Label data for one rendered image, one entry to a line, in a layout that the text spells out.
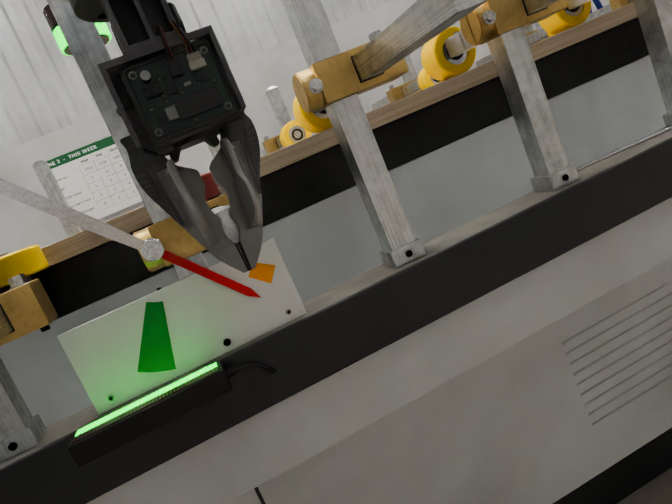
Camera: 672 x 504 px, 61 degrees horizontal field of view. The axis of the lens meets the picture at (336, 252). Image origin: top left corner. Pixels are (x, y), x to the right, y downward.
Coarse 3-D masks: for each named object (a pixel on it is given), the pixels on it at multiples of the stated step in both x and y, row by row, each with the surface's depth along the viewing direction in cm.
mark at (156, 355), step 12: (156, 312) 65; (144, 324) 64; (156, 324) 65; (144, 336) 65; (156, 336) 65; (168, 336) 65; (144, 348) 65; (156, 348) 65; (168, 348) 65; (144, 360) 65; (156, 360) 65; (168, 360) 65
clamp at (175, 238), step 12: (216, 204) 66; (228, 204) 66; (144, 228) 66; (156, 228) 64; (168, 228) 65; (180, 228) 65; (144, 240) 64; (168, 240) 65; (180, 240) 65; (192, 240) 65; (180, 252) 65; (192, 252) 65; (156, 264) 65; (168, 264) 65
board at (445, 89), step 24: (600, 24) 102; (552, 48) 100; (480, 72) 96; (408, 96) 93; (432, 96) 94; (384, 120) 92; (312, 144) 90; (336, 144) 91; (264, 168) 88; (120, 216) 83; (144, 216) 84; (72, 240) 81; (96, 240) 82
